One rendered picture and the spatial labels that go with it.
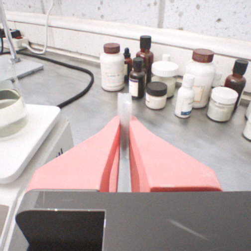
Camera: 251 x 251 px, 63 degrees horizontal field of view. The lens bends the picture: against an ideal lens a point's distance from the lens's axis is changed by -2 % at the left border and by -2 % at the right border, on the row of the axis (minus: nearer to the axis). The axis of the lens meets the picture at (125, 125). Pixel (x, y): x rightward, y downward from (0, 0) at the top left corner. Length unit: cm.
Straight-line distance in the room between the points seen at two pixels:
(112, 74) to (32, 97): 19
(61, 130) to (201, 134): 24
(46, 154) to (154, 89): 25
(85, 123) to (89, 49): 34
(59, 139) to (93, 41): 45
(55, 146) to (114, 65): 27
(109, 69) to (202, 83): 20
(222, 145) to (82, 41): 51
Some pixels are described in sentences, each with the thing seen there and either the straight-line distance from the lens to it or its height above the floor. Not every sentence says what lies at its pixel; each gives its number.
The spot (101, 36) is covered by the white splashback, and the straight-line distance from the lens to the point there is 64.
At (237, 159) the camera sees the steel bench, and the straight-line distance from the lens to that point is 36.
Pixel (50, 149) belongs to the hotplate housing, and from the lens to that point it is 25.
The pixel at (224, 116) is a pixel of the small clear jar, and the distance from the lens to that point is 42.
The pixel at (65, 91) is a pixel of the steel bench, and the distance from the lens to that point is 52.
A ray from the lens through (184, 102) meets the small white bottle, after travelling 40.
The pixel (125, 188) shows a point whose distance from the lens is 16.
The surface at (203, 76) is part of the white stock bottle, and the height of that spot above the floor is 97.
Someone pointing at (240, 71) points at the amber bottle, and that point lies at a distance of 45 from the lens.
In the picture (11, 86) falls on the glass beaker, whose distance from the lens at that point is 22.
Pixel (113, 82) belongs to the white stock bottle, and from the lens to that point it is 49.
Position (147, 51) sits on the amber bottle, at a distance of 52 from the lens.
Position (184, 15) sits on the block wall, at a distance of 57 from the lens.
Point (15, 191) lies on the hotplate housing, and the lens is 22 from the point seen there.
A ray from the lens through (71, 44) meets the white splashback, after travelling 74.
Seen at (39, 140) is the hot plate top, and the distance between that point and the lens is 23.
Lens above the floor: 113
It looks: 36 degrees down
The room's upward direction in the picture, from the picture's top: straight up
